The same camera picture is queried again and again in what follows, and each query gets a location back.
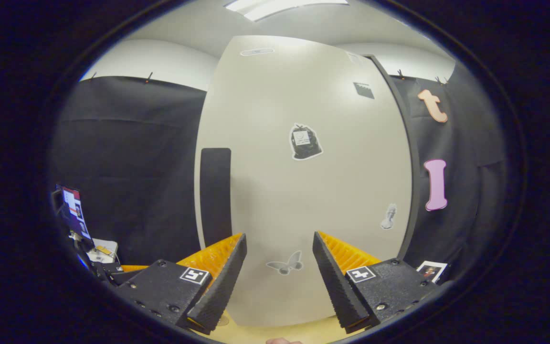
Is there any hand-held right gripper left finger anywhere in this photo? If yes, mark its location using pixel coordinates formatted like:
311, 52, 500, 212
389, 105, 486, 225
117, 233, 248, 335

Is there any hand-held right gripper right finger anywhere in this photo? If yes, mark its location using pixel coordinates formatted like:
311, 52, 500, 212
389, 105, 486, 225
312, 231, 447, 334

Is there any black door handle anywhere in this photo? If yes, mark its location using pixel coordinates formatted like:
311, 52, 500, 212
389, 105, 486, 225
200, 148, 233, 249

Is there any grey cabinet door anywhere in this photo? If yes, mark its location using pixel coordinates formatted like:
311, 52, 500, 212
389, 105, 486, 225
194, 35, 414, 327

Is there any white box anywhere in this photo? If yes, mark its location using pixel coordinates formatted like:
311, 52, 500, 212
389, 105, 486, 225
86, 238, 119, 264

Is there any white cover book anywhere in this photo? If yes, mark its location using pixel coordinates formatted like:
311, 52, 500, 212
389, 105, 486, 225
416, 260, 448, 283

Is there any black backdrop cloth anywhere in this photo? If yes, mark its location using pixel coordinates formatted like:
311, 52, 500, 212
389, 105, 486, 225
48, 62, 507, 282

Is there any large ceiling light panel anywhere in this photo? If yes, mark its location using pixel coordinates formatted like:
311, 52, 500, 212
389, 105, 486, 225
225, 0, 349, 22

